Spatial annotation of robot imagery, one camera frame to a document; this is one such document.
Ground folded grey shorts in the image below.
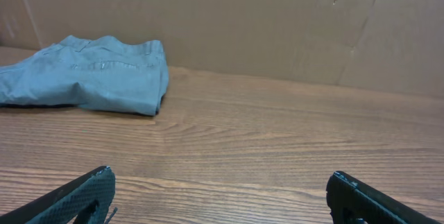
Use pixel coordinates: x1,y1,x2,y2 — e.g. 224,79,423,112
1,35,169,116

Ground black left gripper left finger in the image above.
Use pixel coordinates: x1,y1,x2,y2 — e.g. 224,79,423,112
1,166,117,224

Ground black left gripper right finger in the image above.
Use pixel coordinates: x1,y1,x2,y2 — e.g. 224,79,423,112
326,171,440,224

